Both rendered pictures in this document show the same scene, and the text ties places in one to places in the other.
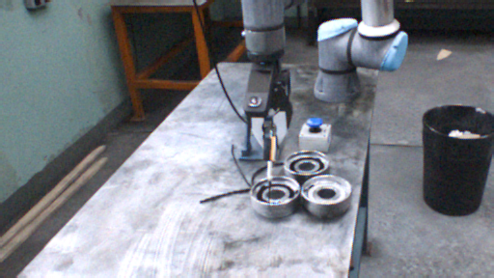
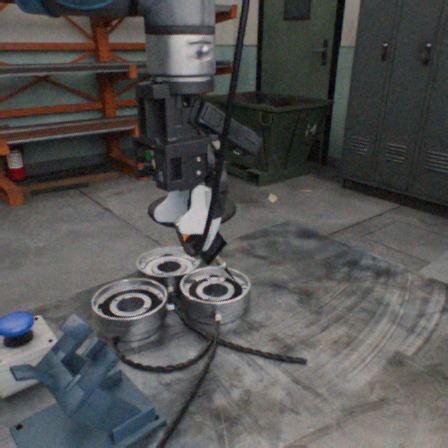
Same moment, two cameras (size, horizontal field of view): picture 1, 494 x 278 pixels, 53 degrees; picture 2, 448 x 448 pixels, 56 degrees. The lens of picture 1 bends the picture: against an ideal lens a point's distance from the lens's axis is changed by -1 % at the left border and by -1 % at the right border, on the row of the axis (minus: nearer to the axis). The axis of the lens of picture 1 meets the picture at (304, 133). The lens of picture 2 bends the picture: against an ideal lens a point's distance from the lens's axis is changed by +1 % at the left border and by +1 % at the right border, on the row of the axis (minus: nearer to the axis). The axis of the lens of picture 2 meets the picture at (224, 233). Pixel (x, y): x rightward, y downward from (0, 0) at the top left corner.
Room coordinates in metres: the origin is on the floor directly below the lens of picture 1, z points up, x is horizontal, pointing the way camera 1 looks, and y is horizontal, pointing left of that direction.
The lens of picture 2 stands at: (1.28, 0.42, 1.17)
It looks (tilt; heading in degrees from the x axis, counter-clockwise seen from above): 25 degrees down; 220
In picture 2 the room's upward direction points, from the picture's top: straight up
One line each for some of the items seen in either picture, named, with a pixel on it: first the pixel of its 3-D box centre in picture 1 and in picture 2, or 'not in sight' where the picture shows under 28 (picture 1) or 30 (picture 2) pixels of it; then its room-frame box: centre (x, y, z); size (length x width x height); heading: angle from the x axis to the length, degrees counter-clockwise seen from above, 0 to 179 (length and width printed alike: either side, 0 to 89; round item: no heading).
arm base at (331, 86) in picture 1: (338, 78); not in sight; (1.45, -0.11, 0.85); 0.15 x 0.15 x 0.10
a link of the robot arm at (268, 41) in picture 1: (263, 38); (183, 58); (0.92, 0.07, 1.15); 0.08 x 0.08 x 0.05
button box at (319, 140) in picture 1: (315, 136); (17, 354); (1.12, -0.03, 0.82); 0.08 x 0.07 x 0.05; 168
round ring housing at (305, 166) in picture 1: (307, 169); (131, 309); (0.97, 0.00, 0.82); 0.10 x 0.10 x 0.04
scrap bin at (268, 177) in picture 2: not in sight; (262, 136); (-2.04, -1.85, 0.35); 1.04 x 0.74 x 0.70; 78
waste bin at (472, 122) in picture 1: (455, 161); not in sight; (1.94, -0.69, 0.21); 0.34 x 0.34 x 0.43
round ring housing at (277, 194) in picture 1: (276, 197); (215, 294); (0.87, 0.07, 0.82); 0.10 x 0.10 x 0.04
